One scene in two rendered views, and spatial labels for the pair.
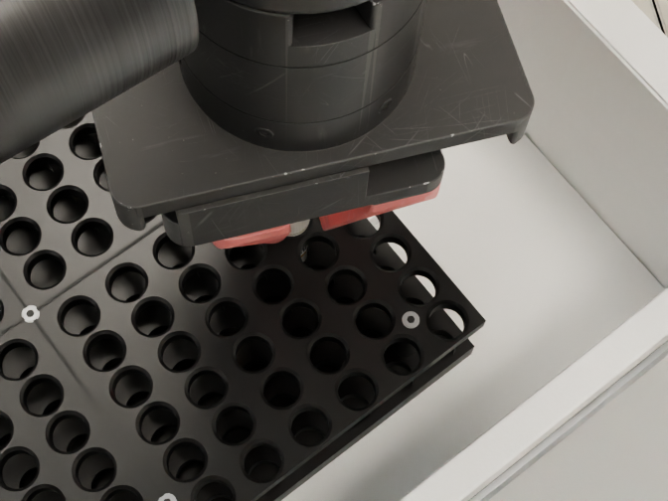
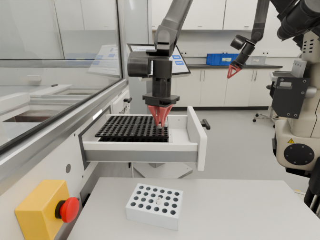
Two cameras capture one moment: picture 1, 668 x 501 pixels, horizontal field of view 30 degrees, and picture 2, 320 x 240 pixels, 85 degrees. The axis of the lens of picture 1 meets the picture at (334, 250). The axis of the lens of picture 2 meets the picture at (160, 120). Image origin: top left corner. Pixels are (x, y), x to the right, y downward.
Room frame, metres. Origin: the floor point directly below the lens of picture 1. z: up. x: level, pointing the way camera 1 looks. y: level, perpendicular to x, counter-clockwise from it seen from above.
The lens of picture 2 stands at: (-0.25, -0.34, 1.13)
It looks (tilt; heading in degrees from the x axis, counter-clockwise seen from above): 21 degrees down; 42
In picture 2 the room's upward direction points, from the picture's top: straight up
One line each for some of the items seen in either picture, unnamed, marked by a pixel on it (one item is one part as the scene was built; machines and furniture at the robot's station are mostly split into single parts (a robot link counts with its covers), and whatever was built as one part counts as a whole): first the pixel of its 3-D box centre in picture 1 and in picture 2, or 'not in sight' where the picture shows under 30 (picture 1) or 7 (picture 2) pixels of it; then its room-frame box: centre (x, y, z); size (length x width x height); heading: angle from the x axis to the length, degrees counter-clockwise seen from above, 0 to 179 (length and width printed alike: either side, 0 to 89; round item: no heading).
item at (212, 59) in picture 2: not in sight; (223, 59); (3.44, 1.25, 1.01); 0.61 x 0.41 x 0.22; 134
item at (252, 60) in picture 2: not in sight; (252, 60); (3.94, 0.83, 0.99); 0.40 x 0.31 x 0.17; 134
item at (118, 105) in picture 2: not in sight; (122, 105); (0.27, 0.39, 0.87); 0.29 x 0.02 x 0.11; 41
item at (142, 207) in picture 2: not in sight; (155, 204); (-0.01, -0.11, 0.78); 0.12 x 0.08 x 0.04; 118
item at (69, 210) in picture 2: not in sight; (67, 209); (-0.18, -0.07, 0.88); 0.04 x 0.03 x 0.04; 41
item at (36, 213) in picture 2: not in sight; (48, 208); (-0.21, -0.04, 0.88); 0.07 x 0.05 x 0.07; 41
